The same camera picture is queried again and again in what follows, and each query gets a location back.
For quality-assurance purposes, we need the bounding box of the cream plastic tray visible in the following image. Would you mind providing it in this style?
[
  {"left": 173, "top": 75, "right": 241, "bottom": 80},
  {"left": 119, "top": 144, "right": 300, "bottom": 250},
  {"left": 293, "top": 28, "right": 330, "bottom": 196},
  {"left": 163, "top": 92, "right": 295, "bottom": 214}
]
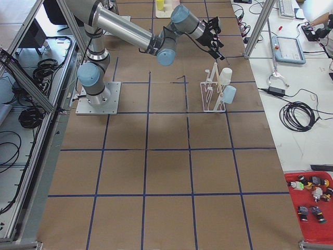
[{"left": 155, "top": 0, "right": 174, "bottom": 18}]

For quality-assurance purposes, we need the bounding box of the person in white shirt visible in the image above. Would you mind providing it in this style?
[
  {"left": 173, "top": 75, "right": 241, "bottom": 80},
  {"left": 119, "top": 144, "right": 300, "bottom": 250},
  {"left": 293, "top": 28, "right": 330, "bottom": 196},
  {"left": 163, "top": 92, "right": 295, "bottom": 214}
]
[{"left": 310, "top": 10, "right": 332, "bottom": 57}]

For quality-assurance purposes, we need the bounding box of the black power brick right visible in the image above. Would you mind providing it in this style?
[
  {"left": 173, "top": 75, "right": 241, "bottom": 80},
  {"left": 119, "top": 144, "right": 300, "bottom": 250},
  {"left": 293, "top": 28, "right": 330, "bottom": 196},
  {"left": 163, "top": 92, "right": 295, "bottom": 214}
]
[{"left": 267, "top": 86, "right": 285, "bottom": 97}]

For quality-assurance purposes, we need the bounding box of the white wire cup rack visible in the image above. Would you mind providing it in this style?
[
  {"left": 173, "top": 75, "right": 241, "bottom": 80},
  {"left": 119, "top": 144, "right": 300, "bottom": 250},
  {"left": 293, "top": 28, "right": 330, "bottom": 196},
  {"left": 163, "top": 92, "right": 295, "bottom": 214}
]
[{"left": 200, "top": 62, "right": 227, "bottom": 113}]

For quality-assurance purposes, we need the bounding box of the aluminium frame post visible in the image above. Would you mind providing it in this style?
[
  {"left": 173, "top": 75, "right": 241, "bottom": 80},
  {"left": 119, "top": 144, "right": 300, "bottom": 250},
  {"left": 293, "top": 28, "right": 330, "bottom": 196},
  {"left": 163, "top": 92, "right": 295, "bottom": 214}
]
[{"left": 244, "top": 0, "right": 275, "bottom": 59}]

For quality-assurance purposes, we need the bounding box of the teach pendant tablet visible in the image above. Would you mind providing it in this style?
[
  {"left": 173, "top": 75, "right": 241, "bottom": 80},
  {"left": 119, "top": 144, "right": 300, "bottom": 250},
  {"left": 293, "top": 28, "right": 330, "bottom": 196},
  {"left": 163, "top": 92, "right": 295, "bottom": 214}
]
[{"left": 272, "top": 36, "right": 306, "bottom": 65}]

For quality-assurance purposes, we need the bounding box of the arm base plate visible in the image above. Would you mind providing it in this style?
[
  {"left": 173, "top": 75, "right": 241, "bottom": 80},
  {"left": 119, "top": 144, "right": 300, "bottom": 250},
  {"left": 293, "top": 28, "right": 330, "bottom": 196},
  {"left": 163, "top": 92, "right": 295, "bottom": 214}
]
[{"left": 75, "top": 82, "right": 121, "bottom": 115}]

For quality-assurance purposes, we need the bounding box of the pale green-white cup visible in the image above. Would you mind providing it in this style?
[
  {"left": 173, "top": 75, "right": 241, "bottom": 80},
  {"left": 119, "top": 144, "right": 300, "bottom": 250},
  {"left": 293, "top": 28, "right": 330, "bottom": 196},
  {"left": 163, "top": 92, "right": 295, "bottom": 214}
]
[{"left": 219, "top": 67, "right": 233, "bottom": 86}]

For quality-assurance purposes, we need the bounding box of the coiled black cable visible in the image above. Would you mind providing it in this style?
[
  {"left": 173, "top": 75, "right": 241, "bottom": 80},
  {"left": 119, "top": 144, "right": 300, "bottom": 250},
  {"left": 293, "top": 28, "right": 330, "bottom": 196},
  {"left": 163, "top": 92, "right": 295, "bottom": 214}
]
[{"left": 279, "top": 101, "right": 322, "bottom": 133}]

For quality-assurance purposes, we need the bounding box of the light blue cup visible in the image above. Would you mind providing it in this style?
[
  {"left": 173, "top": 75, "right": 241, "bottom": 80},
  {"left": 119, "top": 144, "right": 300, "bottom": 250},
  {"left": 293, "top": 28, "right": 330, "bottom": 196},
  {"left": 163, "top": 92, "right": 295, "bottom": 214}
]
[{"left": 222, "top": 85, "right": 237, "bottom": 104}]

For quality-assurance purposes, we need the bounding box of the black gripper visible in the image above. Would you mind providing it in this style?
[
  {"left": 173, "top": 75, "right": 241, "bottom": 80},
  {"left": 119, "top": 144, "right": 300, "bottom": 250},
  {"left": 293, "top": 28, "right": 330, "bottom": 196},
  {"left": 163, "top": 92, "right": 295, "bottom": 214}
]
[{"left": 196, "top": 17, "right": 225, "bottom": 60}]

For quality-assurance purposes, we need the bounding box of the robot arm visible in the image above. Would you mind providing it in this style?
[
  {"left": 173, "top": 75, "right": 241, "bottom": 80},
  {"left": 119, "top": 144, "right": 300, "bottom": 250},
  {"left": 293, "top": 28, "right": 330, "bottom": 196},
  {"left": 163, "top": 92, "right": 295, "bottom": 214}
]
[{"left": 65, "top": 1, "right": 224, "bottom": 105}]

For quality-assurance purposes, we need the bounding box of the white keyboard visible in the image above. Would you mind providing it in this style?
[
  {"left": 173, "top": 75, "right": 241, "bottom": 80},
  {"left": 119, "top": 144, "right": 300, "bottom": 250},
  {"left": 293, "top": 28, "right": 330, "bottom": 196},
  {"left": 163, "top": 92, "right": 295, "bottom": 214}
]
[{"left": 277, "top": 0, "right": 295, "bottom": 19}]

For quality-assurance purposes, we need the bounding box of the yellow cup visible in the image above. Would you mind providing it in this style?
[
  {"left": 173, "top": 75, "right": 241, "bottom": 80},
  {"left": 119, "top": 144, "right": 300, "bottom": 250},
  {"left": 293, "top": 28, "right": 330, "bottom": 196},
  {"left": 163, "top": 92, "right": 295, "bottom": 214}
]
[{"left": 155, "top": 0, "right": 164, "bottom": 11}]

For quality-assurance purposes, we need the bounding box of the red parts tray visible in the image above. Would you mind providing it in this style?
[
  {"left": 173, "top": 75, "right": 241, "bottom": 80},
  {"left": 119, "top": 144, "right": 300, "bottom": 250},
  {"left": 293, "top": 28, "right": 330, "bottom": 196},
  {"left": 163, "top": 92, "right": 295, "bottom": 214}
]
[{"left": 285, "top": 171, "right": 332, "bottom": 244}]

